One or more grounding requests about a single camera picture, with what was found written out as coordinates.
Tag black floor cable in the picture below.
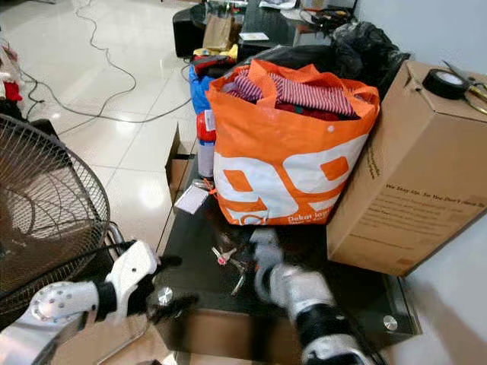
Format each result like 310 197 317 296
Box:
19 0 195 124

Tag black tape roll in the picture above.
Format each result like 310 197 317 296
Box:
422 68 469 101

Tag white paper tag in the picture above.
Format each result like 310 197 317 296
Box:
173 185 210 216

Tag blue plastic bag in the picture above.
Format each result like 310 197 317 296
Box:
188 65 215 116

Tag red striped cloth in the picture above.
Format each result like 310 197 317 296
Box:
222 70 360 121

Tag black wire-grille floor fan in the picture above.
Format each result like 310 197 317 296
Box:
0 114 116 324

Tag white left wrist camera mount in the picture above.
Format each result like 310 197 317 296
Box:
107 240 161 313

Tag yellow cloth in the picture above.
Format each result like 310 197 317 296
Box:
193 43 240 62

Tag black plastic rubbish bag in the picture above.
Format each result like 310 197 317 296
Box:
255 20 413 96

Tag bunch of silver keys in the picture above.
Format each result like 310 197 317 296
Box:
212 243 269 296

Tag large brown cardboard box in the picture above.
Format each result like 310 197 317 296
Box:
325 60 487 277

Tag brown paper bag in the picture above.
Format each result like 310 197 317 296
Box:
202 14 243 53

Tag small open cardboard box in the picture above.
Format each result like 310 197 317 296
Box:
165 124 200 204

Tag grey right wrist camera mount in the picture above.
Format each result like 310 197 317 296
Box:
249 227 287 302

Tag clear plastic bag with red item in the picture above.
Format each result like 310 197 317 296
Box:
0 44 24 104

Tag scissors with yellow handles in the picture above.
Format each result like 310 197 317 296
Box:
440 60 487 116

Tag orange and white shopping bag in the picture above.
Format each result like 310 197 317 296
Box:
205 59 381 227

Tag red and white spray can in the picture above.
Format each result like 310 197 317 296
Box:
196 110 218 180

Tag black low cabinet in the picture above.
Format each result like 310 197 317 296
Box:
240 0 358 54

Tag black glass coffee table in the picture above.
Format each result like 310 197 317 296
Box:
154 148 424 365

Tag black square stool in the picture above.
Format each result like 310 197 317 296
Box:
172 5 208 59

